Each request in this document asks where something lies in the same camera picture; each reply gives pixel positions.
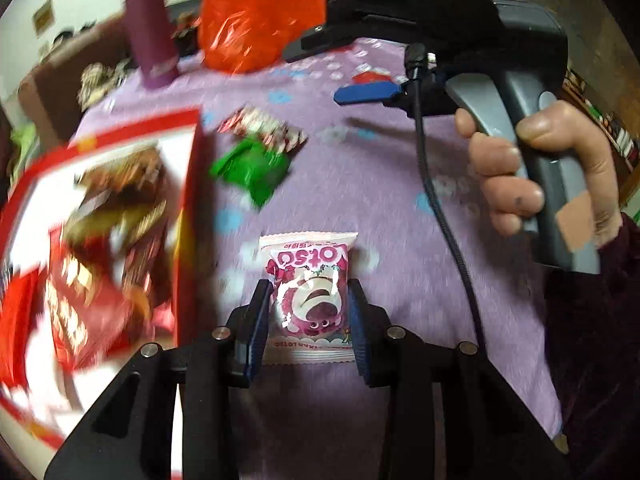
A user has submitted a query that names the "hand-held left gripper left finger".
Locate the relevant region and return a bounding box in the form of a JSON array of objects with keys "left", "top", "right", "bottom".
[{"left": 44, "top": 278, "right": 275, "bottom": 480}]

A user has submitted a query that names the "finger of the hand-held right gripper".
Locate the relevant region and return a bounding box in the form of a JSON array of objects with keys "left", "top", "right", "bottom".
[
  {"left": 282, "top": 24, "right": 361, "bottom": 64},
  {"left": 334, "top": 84, "right": 404, "bottom": 106}
]

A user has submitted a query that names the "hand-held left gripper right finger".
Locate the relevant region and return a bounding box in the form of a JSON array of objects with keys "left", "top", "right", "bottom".
[{"left": 347, "top": 278, "right": 571, "bottom": 480}]

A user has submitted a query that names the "small red snack packet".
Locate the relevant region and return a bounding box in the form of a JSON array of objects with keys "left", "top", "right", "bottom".
[{"left": 352, "top": 69, "right": 397, "bottom": 87}]

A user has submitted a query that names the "pink bear snack packet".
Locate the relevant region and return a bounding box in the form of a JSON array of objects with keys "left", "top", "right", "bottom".
[{"left": 258, "top": 231, "right": 360, "bottom": 366}]

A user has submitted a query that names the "red box with white inside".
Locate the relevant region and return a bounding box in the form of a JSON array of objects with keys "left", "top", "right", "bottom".
[{"left": 0, "top": 109, "right": 204, "bottom": 454}]

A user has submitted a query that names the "large red snack packet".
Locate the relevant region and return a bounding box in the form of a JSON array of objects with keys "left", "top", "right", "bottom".
[{"left": 44, "top": 225, "right": 153, "bottom": 372}]

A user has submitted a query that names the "person's right hand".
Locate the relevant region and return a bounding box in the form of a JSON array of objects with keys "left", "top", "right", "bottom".
[{"left": 454, "top": 100, "right": 624, "bottom": 254}]

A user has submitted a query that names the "orange-red plastic bag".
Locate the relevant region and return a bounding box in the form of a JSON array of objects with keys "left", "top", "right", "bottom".
[{"left": 182, "top": 0, "right": 329, "bottom": 74}]

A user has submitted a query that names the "purple floral tablecloth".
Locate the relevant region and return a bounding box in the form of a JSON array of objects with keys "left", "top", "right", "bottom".
[{"left": 70, "top": 37, "right": 567, "bottom": 480}]

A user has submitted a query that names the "red and white snack packet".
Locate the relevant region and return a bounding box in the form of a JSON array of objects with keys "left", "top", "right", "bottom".
[{"left": 218, "top": 105, "right": 308, "bottom": 151}]

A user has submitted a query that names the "green snack packet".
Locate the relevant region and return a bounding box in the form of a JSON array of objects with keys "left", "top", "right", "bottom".
[{"left": 208, "top": 137, "right": 291, "bottom": 209}]

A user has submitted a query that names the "purple thermos bottle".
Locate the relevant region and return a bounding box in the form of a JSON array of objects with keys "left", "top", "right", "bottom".
[{"left": 116, "top": 0, "right": 180, "bottom": 90}]

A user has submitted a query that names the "checked cloth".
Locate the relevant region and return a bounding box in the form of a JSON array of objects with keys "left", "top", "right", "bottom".
[{"left": 79, "top": 59, "right": 132, "bottom": 112}]

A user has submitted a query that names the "brown sofa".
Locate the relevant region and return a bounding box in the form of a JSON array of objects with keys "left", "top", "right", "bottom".
[{"left": 19, "top": 19, "right": 142, "bottom": 147}]

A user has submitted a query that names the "small framed wall certificate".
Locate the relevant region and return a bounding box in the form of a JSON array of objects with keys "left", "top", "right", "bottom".
[{"left": 32, "top": 2, "right": 55, "bottom": 36}]

